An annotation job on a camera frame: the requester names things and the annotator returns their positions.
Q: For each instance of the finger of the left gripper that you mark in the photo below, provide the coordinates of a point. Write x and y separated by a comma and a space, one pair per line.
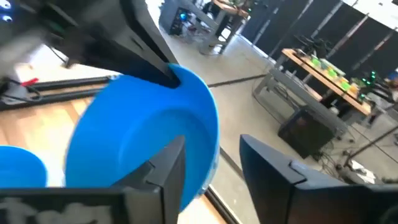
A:
149, 40
118, 57

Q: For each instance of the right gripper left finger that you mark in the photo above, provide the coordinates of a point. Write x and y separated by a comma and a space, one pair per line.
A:
164, 186

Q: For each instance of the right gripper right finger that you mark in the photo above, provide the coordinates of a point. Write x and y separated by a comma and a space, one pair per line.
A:
267, 180

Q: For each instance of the blue mini bowl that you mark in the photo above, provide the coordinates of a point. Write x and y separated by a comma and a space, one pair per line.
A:
18, 168
124, 130

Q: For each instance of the computer tower with blue light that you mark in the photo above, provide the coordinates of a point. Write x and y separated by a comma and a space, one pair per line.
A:
178, 23

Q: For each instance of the black box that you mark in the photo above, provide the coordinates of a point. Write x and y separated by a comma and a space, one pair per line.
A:
306, 133

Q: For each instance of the red connector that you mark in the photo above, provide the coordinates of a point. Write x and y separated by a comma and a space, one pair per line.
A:
29, 81

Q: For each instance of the white papers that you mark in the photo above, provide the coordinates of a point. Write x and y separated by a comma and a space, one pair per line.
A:
363, 174

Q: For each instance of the thin black tripod pole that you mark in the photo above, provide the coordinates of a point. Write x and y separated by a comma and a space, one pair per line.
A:
373, 141

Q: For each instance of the wooden table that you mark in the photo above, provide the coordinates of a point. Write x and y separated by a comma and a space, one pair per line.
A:
357, 104

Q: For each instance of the green object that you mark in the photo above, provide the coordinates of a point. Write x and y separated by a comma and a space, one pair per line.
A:
332, 73
316, 62
345, 85

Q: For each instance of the grey desk frame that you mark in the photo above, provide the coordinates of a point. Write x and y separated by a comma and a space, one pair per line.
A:
304, 99

